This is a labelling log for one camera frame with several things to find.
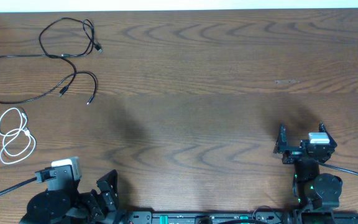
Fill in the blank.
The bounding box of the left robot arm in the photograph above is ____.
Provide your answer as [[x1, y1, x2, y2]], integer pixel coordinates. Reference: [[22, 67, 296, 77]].
[[20, 166, 127, 224]]

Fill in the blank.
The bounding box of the black equipment rail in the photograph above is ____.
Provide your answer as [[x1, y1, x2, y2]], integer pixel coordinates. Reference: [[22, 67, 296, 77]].
[[117, 206, 358, 224]]

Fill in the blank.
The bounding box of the thin black USB cable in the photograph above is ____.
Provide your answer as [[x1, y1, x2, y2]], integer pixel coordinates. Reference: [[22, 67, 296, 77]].
[[38, 17, 103, 59]]

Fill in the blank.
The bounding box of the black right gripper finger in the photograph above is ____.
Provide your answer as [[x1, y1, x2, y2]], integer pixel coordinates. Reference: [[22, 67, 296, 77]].
[[318, 122, 337, 146], [273, 124, 288, 154]]

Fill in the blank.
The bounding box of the thick black USB cable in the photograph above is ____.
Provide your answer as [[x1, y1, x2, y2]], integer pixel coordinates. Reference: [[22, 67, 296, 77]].
[[0, 54, 99, 106]]

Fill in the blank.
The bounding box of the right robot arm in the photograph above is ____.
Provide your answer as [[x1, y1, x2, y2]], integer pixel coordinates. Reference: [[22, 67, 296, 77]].
[[273, 123, 358, 224]]

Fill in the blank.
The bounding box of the white USB cable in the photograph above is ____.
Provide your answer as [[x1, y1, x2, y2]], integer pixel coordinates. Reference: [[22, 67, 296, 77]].
[[0, 107, 37, 165]]

